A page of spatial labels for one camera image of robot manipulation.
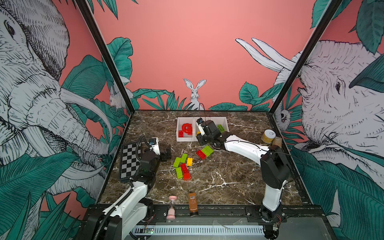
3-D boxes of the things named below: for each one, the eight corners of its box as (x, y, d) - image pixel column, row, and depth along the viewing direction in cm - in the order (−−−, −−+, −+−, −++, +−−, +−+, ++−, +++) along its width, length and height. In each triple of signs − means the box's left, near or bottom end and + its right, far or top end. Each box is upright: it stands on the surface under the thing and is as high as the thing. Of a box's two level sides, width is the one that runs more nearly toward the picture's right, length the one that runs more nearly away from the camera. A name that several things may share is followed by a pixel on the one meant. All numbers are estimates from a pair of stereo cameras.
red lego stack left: (183, 182, 86) (183, 181, 85) (179, 166, 93) (179, 164, 91) (191, 179, 88) (191, 178, 86) (186, 163, 94) (186, 162, 92)
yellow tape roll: (263, 142, 105) (266, 137, 100) (260, 134, 109) (263, 129, 105) (273, 142, 105) (277, 138, 100) (269, 134, 110) (273, 129, 105)
